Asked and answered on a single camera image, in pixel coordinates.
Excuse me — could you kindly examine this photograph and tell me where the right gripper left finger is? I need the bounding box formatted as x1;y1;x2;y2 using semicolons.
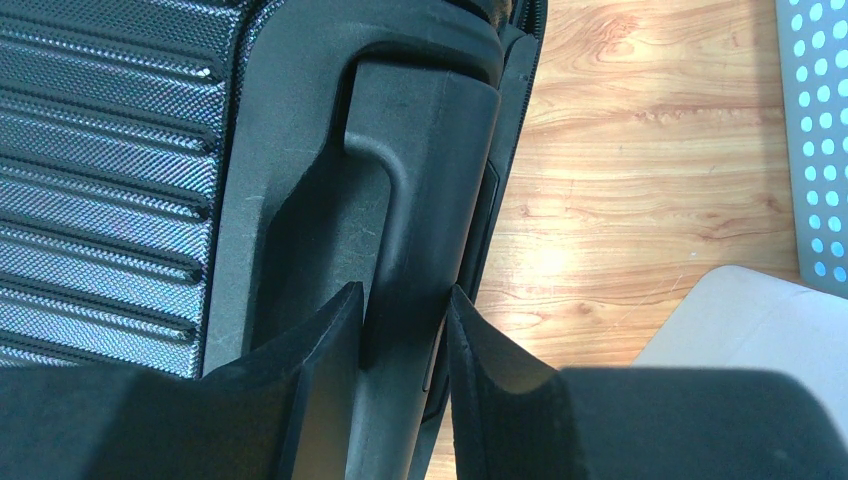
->
1;282;364;479

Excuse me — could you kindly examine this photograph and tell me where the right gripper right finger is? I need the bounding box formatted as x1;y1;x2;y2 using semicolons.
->
447;287;847;479

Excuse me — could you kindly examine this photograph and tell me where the white three-drawer storage unit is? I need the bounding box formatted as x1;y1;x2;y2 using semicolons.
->
633;265;847;436

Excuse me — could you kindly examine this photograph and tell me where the black ribbed hard-shell suitcase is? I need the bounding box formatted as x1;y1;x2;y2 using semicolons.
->
1;1;548;479

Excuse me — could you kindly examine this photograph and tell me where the light blue plastic basket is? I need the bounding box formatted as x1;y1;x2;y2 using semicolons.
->
775;0;847;297

